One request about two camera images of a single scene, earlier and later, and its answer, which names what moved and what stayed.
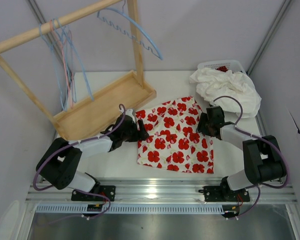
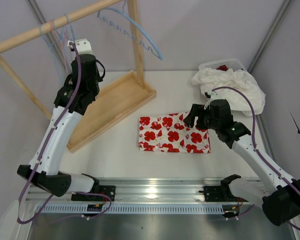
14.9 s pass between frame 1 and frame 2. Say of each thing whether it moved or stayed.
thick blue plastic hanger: stayed
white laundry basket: stayed
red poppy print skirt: moved
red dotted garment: stayed
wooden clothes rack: stayed
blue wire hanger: moved
